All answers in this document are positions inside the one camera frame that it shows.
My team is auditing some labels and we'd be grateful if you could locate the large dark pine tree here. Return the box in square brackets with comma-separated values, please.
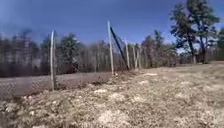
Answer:
[169, 0, 222, 65]

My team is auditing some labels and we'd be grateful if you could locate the dry grass field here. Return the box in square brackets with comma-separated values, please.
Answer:
[0, 60, 224, 128]

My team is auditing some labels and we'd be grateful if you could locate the wood of trees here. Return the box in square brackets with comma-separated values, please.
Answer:
[0, 28, 224, 79]

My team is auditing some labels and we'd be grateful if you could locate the wire fence with wooden posts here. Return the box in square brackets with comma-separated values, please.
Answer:
[0, 20, 148, 101]

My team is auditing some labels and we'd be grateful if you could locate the grey road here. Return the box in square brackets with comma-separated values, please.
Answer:
[0, 71, 114, 100]

